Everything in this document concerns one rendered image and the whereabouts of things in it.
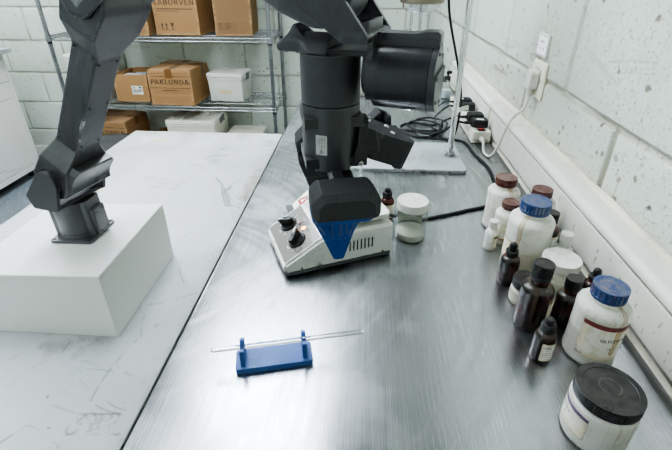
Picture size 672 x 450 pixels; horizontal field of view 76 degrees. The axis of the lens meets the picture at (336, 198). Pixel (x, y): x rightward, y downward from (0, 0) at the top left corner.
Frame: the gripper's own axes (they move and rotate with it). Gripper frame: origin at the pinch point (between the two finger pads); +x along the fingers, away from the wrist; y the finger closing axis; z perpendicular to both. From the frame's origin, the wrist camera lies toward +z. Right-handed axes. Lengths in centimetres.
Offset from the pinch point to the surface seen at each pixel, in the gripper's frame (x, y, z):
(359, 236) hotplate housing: 17.4, 18.9, 7.8
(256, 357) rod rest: 21.7, -0.3, -10.1
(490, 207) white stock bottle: 18.4, 25.7, 35.6
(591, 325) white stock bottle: 15.8, -7.4, 31.6
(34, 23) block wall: 16, 318, -163
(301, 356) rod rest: 21.7, -1.1, -4.3
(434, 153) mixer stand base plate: 23, 63, 39
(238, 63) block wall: 42, 284, -22
